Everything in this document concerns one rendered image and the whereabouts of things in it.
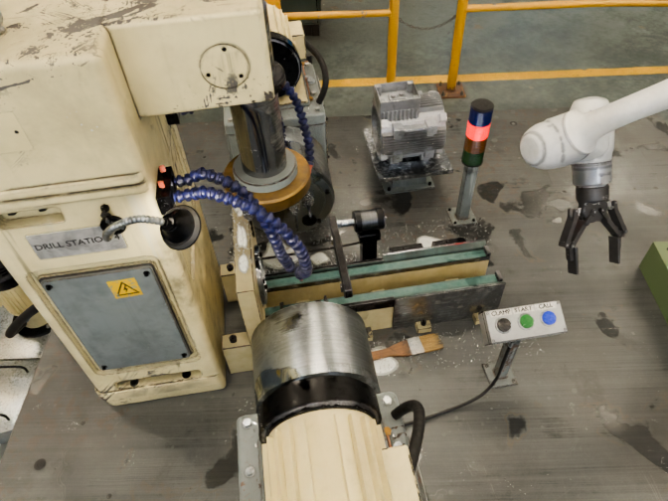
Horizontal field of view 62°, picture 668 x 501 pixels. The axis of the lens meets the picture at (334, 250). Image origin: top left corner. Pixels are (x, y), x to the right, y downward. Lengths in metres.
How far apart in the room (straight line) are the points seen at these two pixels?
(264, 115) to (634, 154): 1.52
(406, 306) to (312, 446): 0.74
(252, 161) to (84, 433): 0.81
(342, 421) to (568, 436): 0.78
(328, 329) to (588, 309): 0.83
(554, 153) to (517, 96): 2.62
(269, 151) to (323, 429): 0.53
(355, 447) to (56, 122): 0.61
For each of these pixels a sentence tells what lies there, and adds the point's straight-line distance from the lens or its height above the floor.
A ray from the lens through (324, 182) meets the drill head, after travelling 1.46.
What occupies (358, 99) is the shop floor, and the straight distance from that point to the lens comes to 3.76.
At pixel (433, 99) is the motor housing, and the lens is 1.76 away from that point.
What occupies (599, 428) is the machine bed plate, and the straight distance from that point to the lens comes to 1.49.
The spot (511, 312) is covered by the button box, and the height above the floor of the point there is 1.08.
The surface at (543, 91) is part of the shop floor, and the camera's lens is 4.00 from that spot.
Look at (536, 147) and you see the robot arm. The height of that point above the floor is 1.30.
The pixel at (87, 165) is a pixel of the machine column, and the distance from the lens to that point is 0.92.
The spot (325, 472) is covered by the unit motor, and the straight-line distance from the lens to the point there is 0.76.
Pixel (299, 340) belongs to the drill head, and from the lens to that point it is 1.07.
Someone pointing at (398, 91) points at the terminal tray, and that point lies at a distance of 1.77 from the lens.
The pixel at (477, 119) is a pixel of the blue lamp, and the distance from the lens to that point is 1.55.
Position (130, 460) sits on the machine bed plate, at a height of 0.80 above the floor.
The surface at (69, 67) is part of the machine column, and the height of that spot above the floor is 1.70.
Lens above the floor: 2.07
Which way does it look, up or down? 48 degrees down
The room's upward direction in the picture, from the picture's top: 3 degrees counter-clockwise
